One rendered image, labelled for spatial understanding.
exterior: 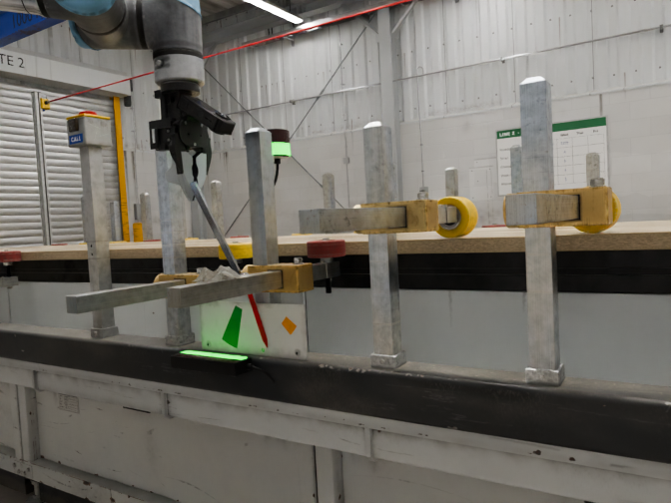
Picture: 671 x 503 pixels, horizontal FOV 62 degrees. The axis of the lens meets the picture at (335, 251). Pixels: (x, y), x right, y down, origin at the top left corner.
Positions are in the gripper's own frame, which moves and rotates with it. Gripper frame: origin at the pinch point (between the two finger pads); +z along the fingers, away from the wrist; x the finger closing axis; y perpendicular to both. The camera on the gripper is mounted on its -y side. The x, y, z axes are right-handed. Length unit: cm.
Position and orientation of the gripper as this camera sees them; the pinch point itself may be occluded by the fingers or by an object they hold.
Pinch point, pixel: (194, 194)
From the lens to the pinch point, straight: 107.2
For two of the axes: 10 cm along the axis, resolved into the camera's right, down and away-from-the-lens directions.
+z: 0.4, 10.0, 0.6
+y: -8.5, 0.1, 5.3
